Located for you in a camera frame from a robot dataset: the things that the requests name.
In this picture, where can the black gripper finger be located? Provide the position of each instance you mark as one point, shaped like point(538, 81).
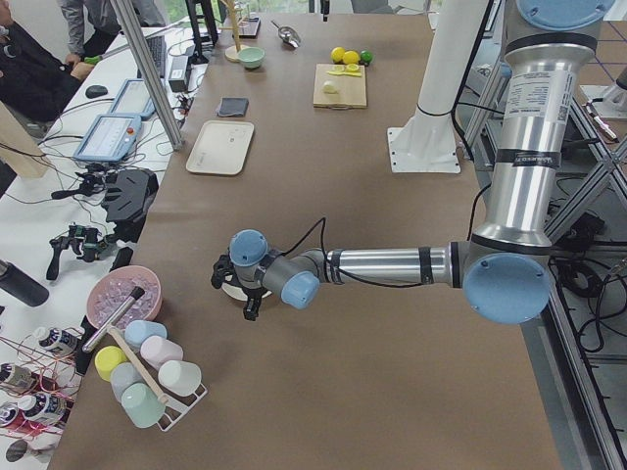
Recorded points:
point(251, 308)

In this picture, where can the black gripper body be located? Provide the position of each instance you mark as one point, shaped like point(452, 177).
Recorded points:
point(251, 305)

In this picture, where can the beige round plate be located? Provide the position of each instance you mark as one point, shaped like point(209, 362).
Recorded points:
point(236, 293)

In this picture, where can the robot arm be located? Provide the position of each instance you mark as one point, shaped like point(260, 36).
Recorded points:
point(502, 266)

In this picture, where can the cream rabbit tray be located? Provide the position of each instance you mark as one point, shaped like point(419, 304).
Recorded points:
point(221, 147)

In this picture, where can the metal muddler black tip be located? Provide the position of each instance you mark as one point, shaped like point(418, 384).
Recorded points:
point(135, 294)

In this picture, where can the white cup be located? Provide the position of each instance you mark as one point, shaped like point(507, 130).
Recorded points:
point(180, 377)

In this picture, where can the pink cup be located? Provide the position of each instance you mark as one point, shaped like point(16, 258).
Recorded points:
point(156, 351)

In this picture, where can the blue cup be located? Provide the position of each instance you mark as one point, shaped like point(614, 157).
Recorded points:
point(138, 331)

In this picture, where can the pink bowl with ice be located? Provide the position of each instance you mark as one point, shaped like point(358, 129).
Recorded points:
point(109, 293)

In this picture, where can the mint green cup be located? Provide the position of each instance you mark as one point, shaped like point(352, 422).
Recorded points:
point(142, 405)

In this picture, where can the grey cup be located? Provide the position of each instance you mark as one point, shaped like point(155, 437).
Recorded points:
point(122, 377)

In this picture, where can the yellow cup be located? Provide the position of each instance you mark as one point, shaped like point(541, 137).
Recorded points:
point(107, 360)

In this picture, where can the grey folded cloth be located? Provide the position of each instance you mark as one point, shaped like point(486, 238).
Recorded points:
point(232, 107)

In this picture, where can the near teach pendant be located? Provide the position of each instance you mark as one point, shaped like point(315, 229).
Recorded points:
point(109, 138)

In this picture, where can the teach pendant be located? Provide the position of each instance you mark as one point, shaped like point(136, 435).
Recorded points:
point(133, 98)
point(109, 138)

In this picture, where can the far teach pendant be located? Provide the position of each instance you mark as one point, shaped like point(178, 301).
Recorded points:
point(133, 98)

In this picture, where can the green bowl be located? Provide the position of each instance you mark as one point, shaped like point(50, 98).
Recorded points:
point(251, 58)

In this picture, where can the wooden cutting board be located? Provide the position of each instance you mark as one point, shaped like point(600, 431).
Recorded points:
point(351, 90)

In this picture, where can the wooden cup tree stand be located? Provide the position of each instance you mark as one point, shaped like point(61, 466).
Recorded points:
point(230, 31)

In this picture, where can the yellow plastic knife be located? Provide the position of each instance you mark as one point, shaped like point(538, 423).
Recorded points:
point(344, 73)

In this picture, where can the metal ice scoop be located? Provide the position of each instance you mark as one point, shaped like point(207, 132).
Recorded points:
point(287, 34)

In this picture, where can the lower whole lemon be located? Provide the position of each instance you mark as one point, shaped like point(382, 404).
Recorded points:
point(337, 55)

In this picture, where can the whole lemon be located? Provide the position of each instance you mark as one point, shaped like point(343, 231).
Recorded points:
point(351, 57)
point(337, 55)

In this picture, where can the upper whole lemon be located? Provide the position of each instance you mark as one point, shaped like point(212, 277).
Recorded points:
point(351, 57)

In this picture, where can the green lime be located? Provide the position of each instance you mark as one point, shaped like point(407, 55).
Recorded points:
point(366, 57)

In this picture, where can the seated person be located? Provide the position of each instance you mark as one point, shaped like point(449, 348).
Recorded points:
point(34, 82)

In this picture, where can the aluminium frame post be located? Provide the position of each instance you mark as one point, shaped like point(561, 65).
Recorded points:
point(141, 54)

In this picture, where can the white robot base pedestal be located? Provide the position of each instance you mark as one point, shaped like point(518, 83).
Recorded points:
point(427, 142)

